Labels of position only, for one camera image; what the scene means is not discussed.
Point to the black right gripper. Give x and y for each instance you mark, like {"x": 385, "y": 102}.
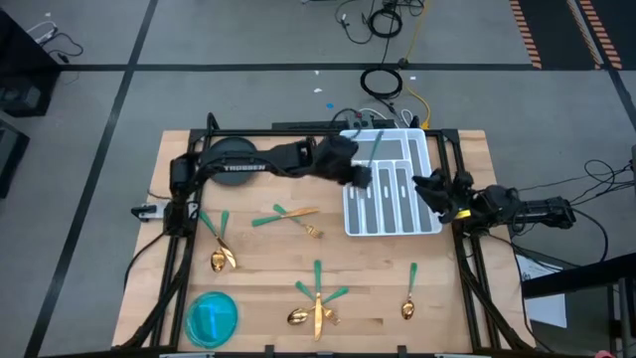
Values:
{"x": 457, "y": 194}

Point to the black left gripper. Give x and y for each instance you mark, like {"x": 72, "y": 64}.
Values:
{"x": 335, "y": 154}

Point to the white cutlery tray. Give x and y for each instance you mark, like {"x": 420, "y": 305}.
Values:
{"x": 386, "y": 209}

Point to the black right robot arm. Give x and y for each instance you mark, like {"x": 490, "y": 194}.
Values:
{"x": 541, "y": 211}

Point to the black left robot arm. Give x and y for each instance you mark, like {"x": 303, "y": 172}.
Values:
{"x": 238, "y": 166}

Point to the grey power strip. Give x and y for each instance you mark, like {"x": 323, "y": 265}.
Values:
{"x": 360, "y": 120}

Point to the dark grey plate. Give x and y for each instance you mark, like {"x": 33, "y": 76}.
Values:
{"x": 233, "y": 145}

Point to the white paper sheet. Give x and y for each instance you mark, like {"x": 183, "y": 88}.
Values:
{"x": 546, "y": 308}

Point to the black desk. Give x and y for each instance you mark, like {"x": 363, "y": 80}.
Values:
{"x": 576, "y": 278}

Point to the blue plastic bowl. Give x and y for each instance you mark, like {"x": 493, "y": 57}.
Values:
{"x": 211, "y": 320}

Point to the red object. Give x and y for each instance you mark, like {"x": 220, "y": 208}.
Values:
{"x": 603, "y": 354}

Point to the black cabinet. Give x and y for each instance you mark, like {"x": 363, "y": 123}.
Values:
{"x": 20, "y": 74}

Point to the black aluminium table frame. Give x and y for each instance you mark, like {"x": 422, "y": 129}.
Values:
{"x": 268, "y": 133}

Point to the white arm base bracket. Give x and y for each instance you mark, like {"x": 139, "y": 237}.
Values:
{"x": 149, "y": 211}

